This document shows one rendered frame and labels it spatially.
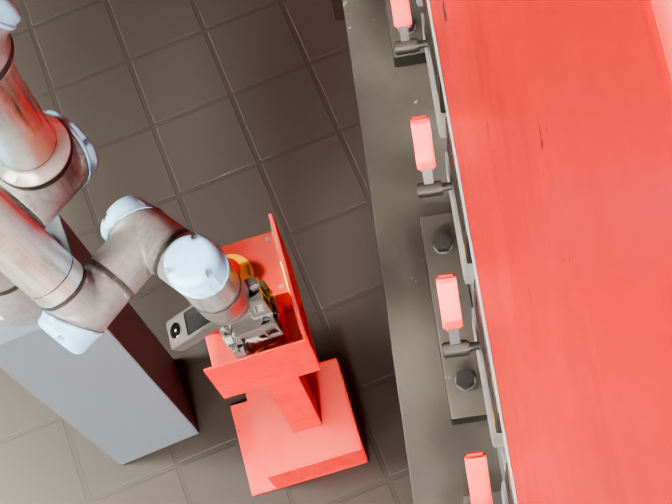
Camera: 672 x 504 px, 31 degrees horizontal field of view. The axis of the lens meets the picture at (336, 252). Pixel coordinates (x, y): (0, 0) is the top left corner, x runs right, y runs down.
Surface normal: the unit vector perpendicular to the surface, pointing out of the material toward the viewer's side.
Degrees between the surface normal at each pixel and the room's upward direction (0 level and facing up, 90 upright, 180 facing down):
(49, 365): 90
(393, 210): 0
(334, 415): 0
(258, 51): 0
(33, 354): 90
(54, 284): 61
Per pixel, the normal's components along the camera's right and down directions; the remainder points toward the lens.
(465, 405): -0.11, -0.39
